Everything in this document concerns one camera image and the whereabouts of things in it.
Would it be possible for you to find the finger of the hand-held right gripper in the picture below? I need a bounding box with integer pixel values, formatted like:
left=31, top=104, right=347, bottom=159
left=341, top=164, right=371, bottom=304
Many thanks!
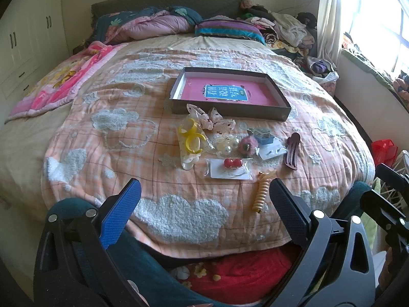
left=376, top=163, right=409, bottom=196
left=360, top=190, right=409, bottom=231

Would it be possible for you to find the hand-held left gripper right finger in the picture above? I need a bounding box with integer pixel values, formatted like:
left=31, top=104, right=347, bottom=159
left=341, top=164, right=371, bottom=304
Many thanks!
left=269, top=177, right=376, bottom=307

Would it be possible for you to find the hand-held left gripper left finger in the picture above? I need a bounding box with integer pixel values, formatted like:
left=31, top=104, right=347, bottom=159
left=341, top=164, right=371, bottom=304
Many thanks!
left=33, top=178, right=151, bottom=307

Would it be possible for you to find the yellow spiral hair tie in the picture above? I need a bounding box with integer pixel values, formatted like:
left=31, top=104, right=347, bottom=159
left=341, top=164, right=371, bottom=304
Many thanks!
left=251, top=171, right=277, bottom=214

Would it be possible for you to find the pink pompom hair tie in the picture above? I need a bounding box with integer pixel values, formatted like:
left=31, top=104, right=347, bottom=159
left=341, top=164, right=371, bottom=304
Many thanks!
left=237, top=136, right=261, bottom=159

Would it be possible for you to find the small blue box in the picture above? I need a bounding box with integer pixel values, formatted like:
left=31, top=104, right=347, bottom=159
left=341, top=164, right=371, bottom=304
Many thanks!
left=247, top=128, right=275, bottom=146

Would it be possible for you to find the white hair clip packet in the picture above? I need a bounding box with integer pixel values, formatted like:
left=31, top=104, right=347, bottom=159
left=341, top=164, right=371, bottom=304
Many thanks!
left=180, top=152, right=201, bottom=171

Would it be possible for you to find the yellow bracelets packet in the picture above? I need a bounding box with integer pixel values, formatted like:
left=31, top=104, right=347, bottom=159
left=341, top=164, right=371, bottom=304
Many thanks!
left=177, top=118, right=208, bottom=156

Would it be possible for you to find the shallow brown cardboard box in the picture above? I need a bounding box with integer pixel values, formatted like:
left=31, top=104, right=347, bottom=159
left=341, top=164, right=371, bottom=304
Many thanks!
left=169, top=67, right=292, bottom=122

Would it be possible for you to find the person's right leg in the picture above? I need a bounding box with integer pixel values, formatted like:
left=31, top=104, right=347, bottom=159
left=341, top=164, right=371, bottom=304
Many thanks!
left=332, top=181, right=373, bottom=221

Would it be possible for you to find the person's leg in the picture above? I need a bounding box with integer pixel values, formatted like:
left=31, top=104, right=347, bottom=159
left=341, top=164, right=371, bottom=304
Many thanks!
left=332, top=181, right=373, bottom=221
left=48, top=198, right=231, bottom=307

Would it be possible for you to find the red plastic bag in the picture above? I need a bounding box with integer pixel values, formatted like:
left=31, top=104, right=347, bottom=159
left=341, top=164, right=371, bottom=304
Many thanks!
left=371, top=139, right=399, bottom=167

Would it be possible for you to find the maroon hair clip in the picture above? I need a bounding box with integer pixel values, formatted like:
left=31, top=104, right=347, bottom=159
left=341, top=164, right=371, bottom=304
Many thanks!
left=284, top=132, right=301, bottom=170

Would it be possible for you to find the orange cloud pattern blanket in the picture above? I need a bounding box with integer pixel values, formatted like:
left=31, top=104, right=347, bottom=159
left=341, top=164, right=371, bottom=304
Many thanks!
left=41, top=43, right=376, bottom=258

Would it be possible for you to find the small white earring card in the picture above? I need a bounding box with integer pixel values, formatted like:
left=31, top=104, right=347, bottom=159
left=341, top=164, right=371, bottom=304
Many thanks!
left=257, top=143, right=287, bottom=160

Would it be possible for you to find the person's left leg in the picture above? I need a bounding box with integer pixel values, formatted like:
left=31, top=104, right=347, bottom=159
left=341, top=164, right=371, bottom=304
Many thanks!
left=48, top=198, right=231, bottom=307

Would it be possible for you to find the red floral cloth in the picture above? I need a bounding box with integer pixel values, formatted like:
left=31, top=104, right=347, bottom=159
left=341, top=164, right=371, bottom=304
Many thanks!
left=169, top=246, right=307, bottom=304

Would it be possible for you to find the patterned orange cloth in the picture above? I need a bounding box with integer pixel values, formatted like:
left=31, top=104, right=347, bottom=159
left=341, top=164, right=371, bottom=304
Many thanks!
left=392, top=73, right=409, bottom=103

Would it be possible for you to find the green windowsill pad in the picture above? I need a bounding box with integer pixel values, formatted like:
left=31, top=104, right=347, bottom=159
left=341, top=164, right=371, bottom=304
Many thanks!
left=340, top=34, right=409, bottom=112

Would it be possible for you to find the beige bed sheet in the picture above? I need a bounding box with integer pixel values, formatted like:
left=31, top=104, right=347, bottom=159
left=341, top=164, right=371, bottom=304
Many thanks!
left=0, top=34, right=278, bottom=212

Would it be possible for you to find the clothes basket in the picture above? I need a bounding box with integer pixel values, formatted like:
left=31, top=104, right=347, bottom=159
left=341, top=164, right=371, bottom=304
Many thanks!
left=300, top=54, right=339, bottom=96

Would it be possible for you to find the pink cartoon blanket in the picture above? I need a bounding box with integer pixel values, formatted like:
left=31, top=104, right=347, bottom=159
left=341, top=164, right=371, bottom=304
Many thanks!
left=5, top=41, right=128, bottom=124

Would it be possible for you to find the window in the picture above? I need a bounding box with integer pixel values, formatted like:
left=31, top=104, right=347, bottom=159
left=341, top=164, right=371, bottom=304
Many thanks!
left=343, top=0, right=409, bottom=74

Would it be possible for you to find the white curtain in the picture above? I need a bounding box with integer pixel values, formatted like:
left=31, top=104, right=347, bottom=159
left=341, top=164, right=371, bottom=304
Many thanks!
left=316, top=0, right=361, bottom=68

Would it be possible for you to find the pile of clothes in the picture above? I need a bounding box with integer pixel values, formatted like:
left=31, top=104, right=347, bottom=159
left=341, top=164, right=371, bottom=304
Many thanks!
left=238, top=0, right=320, bottom=58

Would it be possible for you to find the pink and blue comforter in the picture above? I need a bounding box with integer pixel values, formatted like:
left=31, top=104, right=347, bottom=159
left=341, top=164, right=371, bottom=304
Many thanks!
left=93, top=6, right=205, bottom=43

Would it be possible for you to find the striped purple pillow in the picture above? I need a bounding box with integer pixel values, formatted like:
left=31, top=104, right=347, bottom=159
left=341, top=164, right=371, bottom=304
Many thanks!
left=194, top=16, right=266, bottom=46

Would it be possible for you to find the cream wardrobe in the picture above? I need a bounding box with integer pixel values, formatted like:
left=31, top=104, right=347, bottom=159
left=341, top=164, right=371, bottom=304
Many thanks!
left=0, top=0, right=75, bottom=109

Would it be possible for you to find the dark green headboard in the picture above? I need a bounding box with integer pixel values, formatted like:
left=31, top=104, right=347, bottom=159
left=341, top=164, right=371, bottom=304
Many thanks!
left=91, top=0, right=246, bottom=29

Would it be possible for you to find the white wire rack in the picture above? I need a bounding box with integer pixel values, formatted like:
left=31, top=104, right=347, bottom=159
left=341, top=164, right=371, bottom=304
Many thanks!
left=382, top=150, right=409, bottom=221

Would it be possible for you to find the polka dot bow hair tie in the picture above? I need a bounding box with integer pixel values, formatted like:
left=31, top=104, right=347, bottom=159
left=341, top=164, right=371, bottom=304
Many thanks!
left=187, top=104, right=237, bottom=134

